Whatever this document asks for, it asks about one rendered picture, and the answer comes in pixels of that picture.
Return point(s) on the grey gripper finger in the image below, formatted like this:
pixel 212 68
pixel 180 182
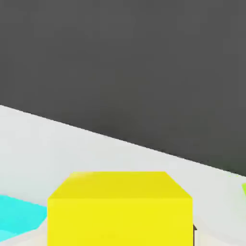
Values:
pixel 203 239

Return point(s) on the small yellow cube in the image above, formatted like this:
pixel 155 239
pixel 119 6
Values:
pixel 119 211

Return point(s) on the lime green cube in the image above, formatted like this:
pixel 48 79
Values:
pixel 244 189

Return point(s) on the large cyan box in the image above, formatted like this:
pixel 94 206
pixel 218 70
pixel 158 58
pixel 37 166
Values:
pixel 17 215

